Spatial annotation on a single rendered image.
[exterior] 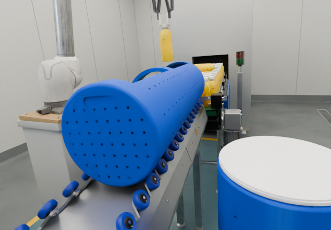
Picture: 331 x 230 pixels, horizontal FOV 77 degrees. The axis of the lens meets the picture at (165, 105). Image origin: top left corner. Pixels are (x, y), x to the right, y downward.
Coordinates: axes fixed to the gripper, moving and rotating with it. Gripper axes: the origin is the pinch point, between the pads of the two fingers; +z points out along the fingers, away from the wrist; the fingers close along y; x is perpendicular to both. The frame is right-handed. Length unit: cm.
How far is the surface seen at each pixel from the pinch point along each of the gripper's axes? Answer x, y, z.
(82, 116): -76, 0, 32
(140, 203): -82, 17, 50
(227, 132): 27, 32, 76
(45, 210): -89, -3, 49
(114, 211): -82, 9, 54
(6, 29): 107, -261, -29
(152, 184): -75, 17, 50
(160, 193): -72, 18, 55
